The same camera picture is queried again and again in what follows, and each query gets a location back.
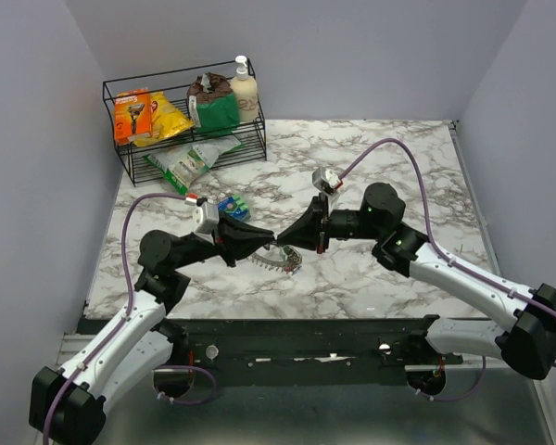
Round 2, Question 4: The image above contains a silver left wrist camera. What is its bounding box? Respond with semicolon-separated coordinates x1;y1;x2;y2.
193;201;220;238

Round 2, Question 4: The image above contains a blue green sponge pack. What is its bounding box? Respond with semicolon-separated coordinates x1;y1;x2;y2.
217;195;251;222

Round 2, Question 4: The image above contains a steel key ring organiser disc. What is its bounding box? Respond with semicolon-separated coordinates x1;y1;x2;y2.
249;244;302;274

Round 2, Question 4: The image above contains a black wire shelf rack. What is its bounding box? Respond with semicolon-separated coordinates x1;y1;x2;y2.
102;57;267;185

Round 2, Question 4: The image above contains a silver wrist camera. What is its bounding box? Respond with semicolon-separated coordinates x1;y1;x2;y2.
193;201;220;238
312;167;343;210

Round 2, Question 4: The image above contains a yellow chips bag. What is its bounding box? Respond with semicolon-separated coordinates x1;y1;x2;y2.
133;91;195;147

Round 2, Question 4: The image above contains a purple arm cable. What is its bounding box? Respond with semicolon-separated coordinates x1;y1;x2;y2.
335;137;556;402
41;193;219;445

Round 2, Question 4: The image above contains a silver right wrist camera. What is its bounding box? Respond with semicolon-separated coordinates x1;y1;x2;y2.
312;167;343;210

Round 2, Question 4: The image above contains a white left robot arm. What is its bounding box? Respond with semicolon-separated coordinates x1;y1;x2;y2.
29;216;274;444

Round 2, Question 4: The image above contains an orange razor box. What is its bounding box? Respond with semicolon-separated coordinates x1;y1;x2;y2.
113;88;152;146

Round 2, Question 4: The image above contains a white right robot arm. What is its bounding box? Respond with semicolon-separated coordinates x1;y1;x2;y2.
277;183;556;380

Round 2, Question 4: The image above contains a green brown coffee bag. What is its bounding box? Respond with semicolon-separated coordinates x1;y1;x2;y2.
186;72;240;137

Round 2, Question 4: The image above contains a green white snack bag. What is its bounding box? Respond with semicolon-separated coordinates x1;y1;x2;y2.
144;135;242;196

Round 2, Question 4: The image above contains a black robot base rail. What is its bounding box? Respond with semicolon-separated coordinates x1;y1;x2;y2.
155;315;462;388

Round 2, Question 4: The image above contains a cream pump lotion bottle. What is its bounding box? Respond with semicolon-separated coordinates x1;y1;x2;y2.
230;56;259;122

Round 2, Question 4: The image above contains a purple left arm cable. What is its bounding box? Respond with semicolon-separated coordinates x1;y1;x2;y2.
41;193;219;445

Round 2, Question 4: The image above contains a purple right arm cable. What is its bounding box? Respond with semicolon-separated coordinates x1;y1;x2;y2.
335;137;556;402

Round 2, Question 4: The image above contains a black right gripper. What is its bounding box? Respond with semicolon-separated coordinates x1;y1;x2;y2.
277;193;383;254

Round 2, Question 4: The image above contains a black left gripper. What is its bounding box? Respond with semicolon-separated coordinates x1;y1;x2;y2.
172;209;275;271

